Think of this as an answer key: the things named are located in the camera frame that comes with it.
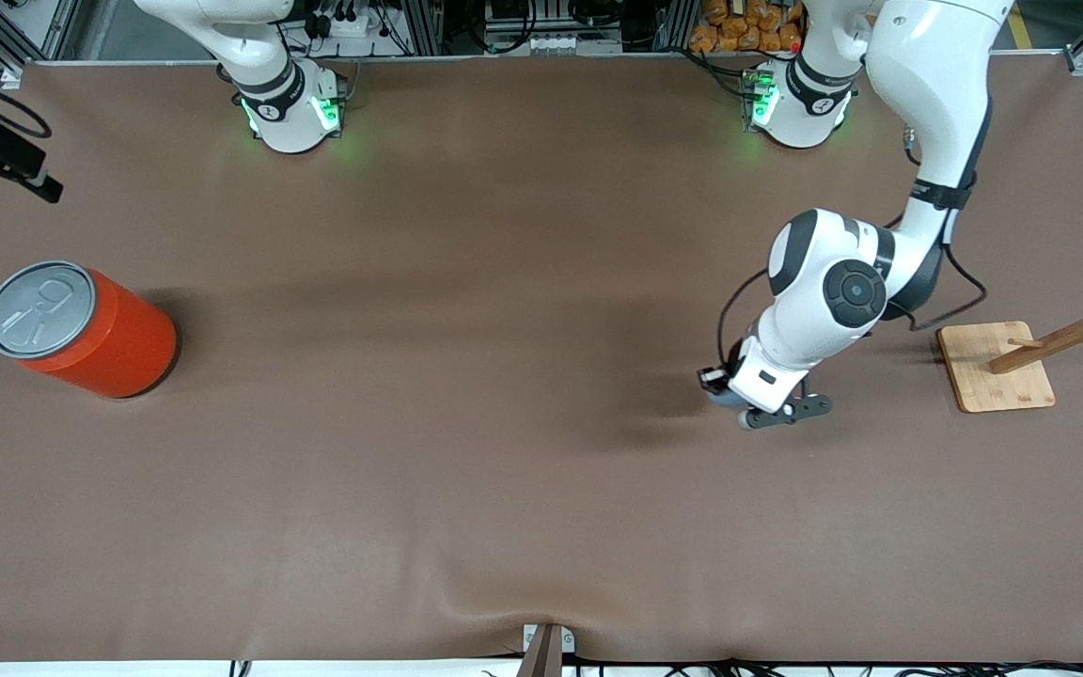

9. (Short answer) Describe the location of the wooden cup rack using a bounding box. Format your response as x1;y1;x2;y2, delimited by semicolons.
936;259;1083;414

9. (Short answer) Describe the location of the orange can grey lid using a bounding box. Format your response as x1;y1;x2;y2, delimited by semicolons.
0;260;180;400

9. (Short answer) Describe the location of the brown table mat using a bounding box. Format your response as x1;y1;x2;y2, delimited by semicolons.
0;52;1083;664

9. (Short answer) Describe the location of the white power strip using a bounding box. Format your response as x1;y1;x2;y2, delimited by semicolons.
308;8;385;40

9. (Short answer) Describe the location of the pile of orange bags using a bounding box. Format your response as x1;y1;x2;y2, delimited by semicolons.
688;0;810;54

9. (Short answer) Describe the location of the white connector block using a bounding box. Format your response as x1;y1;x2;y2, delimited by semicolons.
521;32;604;55

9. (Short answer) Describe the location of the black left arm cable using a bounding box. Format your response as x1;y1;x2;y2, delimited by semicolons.
715;122;990;377

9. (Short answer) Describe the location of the metal table bracket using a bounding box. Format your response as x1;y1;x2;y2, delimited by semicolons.
522;622;576;656

